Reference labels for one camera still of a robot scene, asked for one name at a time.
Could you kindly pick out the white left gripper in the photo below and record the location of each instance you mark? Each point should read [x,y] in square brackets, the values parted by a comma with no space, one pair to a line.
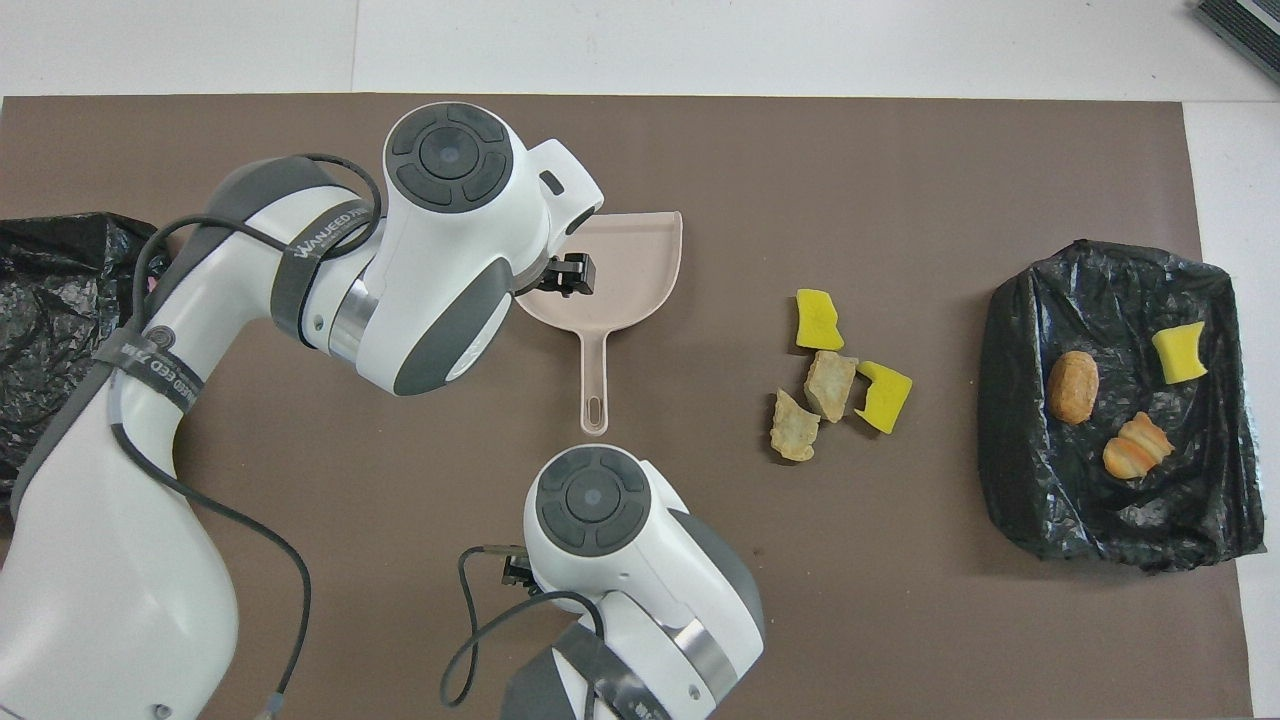
[570,195]

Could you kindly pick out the beige plastic dustpan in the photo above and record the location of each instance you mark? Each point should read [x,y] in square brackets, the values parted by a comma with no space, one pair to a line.
[630,270]

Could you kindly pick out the yellow sponge piece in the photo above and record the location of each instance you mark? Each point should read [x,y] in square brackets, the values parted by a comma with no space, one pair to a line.
[1180,352]
[818,320]
[886,398]

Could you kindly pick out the beige torn bread piece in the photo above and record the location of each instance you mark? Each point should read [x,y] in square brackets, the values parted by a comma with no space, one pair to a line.
[793,430]

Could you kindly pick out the croissant piece with beige underside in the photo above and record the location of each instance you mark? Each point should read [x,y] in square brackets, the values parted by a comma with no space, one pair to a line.
[830,385]

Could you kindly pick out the brown oval bun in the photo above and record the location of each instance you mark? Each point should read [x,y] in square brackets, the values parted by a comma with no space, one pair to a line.
[1073,386]

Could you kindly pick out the orange striped croissant piece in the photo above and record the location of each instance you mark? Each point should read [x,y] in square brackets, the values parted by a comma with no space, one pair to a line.
[1137,447]

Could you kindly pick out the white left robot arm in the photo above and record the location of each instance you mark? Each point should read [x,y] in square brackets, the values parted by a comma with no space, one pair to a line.
[80,560]

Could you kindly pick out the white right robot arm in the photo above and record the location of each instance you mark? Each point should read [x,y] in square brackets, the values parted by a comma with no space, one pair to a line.
[640,590]

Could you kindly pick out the black bag lined bin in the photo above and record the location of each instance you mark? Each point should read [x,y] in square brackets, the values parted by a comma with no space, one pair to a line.
[50,290]
[1030,480]

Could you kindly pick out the brown table mat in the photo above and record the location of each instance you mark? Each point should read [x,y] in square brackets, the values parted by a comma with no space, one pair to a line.
[900,180]

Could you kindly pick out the grey ribbed vent device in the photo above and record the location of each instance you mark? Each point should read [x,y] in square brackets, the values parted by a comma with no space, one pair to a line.
[1245,25]

